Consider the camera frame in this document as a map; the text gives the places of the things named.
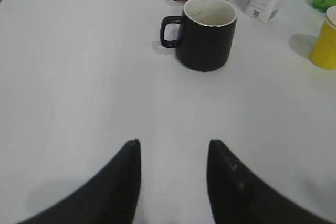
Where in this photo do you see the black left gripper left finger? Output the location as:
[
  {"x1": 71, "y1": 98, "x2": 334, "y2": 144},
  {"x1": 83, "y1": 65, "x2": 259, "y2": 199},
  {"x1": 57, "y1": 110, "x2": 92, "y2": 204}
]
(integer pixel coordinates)
[{"x1": 24, "y1": 139, "x2": 141, "y2": 223}]

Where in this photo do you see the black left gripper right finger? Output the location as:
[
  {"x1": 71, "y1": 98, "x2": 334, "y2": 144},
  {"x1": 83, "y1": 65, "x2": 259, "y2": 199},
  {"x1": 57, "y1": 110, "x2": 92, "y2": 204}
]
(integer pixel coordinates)
[{"x1": 207, "y1": 140, "x2": 326, "y2": 223}]

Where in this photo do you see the yellow paper cup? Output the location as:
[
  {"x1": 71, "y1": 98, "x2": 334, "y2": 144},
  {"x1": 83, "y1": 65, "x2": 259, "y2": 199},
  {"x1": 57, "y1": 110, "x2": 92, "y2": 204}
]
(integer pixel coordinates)
[{"x1": 310, "y1": 6, "x2": 336, "y2": 70}]

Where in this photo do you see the black ceramic mug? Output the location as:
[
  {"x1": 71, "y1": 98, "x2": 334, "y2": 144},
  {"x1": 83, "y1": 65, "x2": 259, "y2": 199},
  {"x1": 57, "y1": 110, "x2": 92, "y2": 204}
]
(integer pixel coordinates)
[{"x1": 160, "y1": 0, "x2": 238, "y2": 72}]

